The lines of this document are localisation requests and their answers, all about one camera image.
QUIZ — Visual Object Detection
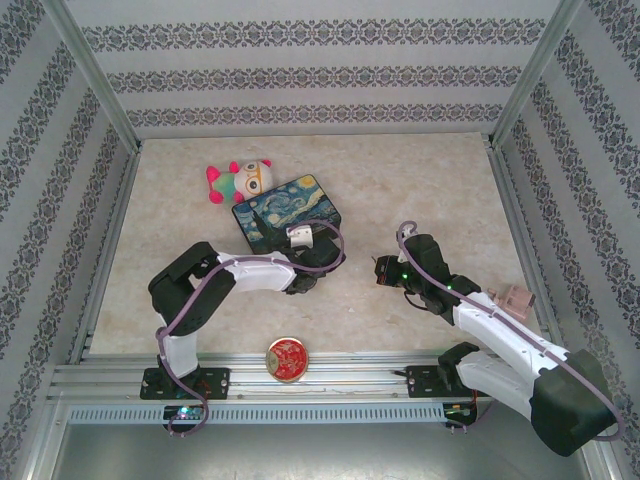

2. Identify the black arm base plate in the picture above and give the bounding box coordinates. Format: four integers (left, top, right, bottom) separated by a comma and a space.
405, 364, 496, 400
139, 367, 232, 401

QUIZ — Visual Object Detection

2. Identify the grey slotted cable duct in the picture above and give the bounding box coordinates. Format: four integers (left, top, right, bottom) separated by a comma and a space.
66, 402, 449, 426

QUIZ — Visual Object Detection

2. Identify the starry night painted box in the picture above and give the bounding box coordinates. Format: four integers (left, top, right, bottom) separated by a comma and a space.
231, 172, 344, 254

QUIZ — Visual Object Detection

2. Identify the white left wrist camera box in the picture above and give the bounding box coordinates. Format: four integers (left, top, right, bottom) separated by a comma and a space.
285, 223, 317, 250

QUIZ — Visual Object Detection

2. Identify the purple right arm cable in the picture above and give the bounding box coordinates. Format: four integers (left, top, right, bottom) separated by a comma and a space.
395, 218, 626, 444

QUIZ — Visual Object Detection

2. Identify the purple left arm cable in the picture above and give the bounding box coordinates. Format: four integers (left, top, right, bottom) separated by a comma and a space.
155, 218, 347, 441

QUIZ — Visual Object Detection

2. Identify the aluminium mounting rail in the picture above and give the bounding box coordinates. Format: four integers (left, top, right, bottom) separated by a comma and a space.
47, 351, 587, 404

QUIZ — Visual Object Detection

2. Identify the red round tin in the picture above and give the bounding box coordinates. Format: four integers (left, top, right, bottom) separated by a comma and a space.
264, 336, 311, 385

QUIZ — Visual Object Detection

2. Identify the aluminium side rail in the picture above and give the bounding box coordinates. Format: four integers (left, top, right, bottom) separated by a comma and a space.
486, 143, 567, 359
67, 148, 145, 365

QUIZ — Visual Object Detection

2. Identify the plush toy with glasses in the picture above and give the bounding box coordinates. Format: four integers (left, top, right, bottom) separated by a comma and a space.
205, 158, 274, 207

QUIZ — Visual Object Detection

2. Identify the pink plastic object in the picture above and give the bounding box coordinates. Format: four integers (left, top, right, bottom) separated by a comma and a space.
488, 283, 537, 322

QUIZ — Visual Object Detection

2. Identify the aluminium frame post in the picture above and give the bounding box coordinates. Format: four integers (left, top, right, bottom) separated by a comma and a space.
39, 0, 145, 151
488, 0, 586, 149

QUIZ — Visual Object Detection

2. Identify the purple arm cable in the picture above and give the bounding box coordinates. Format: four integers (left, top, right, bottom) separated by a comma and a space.
155, 218, 347, 441
395, 218, 626, 444

